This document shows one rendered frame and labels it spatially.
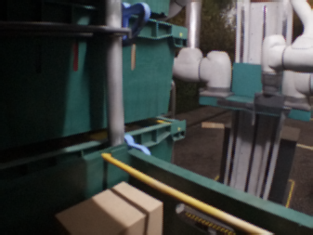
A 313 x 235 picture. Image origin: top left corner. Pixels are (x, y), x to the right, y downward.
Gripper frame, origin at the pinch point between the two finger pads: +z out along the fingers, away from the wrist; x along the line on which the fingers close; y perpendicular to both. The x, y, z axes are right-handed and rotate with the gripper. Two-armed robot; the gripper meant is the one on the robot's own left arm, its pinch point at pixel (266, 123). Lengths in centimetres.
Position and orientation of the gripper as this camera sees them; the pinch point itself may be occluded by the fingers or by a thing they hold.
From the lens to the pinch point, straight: 103.4
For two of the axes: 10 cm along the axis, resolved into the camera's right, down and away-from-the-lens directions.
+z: 0.0, 9.6, 2.6
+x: 7.8, 1.7, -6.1
